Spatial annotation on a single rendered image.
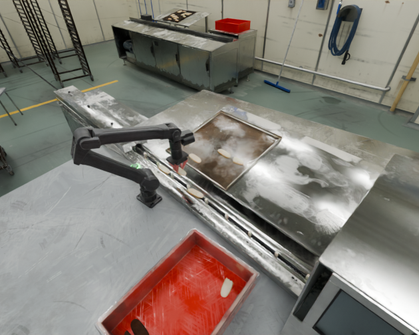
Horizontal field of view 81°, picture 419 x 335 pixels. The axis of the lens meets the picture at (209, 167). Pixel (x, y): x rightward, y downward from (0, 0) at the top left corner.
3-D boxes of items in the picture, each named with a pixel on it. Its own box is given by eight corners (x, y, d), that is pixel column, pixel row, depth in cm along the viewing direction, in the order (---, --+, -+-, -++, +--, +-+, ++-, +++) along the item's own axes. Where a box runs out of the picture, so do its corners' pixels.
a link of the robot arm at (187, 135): (164, 124, 117) (172, 132, 111) (185, 117, 121) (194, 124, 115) (168, 144, 124) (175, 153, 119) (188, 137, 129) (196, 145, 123)
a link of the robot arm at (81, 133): (59, 151, 98) (63, 164, 91) (78, 123, 96) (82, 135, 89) (146, 181, 131) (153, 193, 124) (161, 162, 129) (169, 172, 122)
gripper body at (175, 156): (189, 157, 127) (187, 145, 123) (173, 166, 122) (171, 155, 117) (181, 151, 131) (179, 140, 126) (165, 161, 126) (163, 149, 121)
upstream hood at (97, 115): (56, 98, 227) (52, 90, 221) (76, 92, 236) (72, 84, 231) (124, 155, 157) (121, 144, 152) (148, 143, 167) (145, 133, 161)
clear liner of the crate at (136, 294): (100, 333, 84) (90, 323, 77) (195, 237, 112) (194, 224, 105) (167, 424, 67) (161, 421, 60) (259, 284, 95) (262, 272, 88)
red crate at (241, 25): (214, 29, 426) (214, 20, 417) (227, 26, 446) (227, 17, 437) (238, 33, 399) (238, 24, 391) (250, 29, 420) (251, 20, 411)
